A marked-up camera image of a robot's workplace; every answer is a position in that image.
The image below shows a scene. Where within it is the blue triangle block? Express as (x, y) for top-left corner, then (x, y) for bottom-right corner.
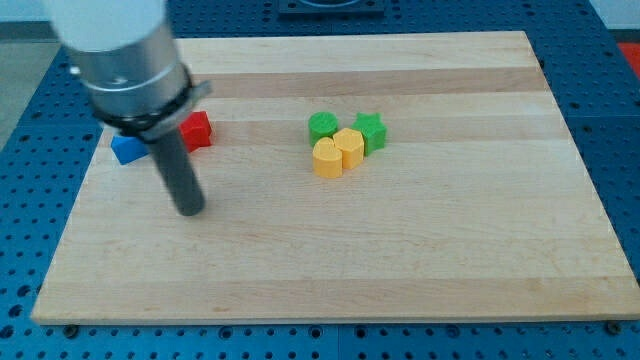
(110, 136), (149, 165)

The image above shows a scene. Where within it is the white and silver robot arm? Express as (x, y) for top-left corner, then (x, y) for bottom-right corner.
(44, 0), (211, 142)

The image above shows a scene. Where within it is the wooden board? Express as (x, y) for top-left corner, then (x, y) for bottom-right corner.
(32, 31), (639, 325)

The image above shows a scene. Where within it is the yellow heart block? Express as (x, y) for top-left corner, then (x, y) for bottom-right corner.
(312, 137), (343, 179)

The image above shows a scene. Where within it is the yellow hexagon block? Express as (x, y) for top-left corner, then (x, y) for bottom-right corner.
(333, 128), (365, 169)

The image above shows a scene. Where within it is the green cylinder block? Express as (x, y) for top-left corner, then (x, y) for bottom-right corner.
(308, 112), (339, 147)

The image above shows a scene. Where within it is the green star block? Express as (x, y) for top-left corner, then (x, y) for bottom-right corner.
(351, 112), (387, 156)

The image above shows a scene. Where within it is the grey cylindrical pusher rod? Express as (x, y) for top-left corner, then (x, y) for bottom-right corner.
(146, 129), (205, 216)

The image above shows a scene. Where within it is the red block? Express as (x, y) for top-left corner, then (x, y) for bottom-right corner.
(179, 111), (213, 153)

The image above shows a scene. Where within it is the red object at right edge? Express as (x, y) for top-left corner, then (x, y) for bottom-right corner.
(618, 42), (640, 77)

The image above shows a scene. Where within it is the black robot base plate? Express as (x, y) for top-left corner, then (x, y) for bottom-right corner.
(277, 0), (386, 15)

